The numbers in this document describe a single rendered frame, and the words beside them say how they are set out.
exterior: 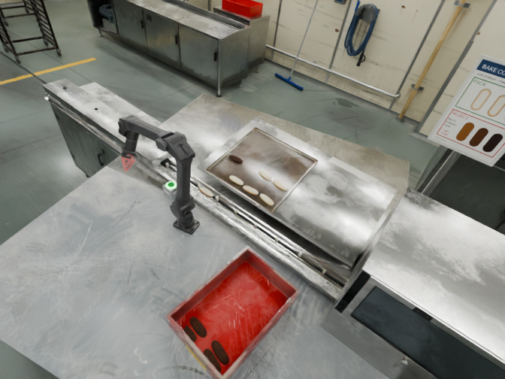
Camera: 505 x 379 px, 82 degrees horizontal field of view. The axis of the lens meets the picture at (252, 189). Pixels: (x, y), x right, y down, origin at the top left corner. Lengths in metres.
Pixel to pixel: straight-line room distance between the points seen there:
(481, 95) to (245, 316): 1.47
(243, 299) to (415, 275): 0.71
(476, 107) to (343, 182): 0.72
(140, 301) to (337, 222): 1.03
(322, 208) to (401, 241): 0.62
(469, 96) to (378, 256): 0.99
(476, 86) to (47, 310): 2.11
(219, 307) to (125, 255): 0.52
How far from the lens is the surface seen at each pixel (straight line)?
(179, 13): 4.86
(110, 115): 2.31
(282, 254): 1.50
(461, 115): 1.82
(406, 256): 1.14
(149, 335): 1.37
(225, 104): 2.61
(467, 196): 3.01
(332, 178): 1.83
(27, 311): 1.57
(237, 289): 1.42
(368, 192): 1.83
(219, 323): 1.36
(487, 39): 4.35
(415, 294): 1.07
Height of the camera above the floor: 2.10
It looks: 45 degrees down
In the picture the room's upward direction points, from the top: 9 degrees clockwise
